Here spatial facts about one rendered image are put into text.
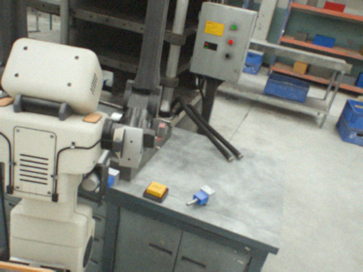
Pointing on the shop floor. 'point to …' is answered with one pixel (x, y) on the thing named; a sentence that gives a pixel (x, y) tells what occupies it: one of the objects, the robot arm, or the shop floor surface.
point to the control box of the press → (220, 49)
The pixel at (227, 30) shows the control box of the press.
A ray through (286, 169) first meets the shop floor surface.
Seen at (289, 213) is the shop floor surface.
